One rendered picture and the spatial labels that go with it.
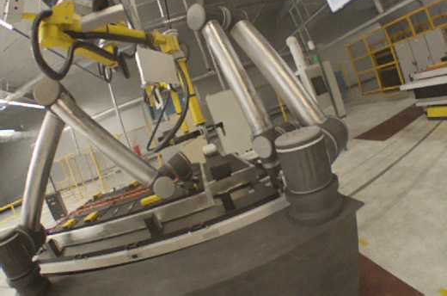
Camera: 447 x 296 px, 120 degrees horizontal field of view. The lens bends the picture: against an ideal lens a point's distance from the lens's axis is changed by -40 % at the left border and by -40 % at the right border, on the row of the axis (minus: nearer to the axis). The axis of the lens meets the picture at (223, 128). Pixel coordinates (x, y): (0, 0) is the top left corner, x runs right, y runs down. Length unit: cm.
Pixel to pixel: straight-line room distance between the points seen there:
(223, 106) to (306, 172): 545
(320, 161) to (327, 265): 47
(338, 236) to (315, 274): 19
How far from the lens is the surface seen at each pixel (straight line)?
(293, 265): 89
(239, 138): 620
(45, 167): 132
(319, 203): 86
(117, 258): 147
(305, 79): 383
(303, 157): 78
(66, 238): 189
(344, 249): 104
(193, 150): 616
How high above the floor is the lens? 141
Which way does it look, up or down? 3 degrees down
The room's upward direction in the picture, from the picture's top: 19 degrees counter-clockwise
